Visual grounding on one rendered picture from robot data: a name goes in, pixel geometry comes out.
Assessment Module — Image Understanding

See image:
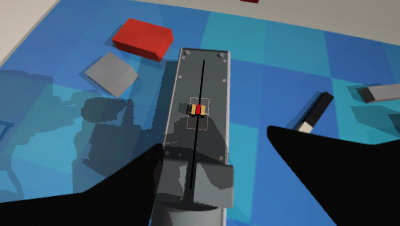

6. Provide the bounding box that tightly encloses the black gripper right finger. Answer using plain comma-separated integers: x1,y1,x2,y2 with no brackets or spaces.
266,126,400,226

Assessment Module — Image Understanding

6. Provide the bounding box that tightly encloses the red rectangular block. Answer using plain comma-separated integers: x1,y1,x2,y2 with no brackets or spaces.
112,18,173,62

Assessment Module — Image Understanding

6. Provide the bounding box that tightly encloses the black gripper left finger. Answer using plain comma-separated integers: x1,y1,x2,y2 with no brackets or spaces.
0,143,164,226

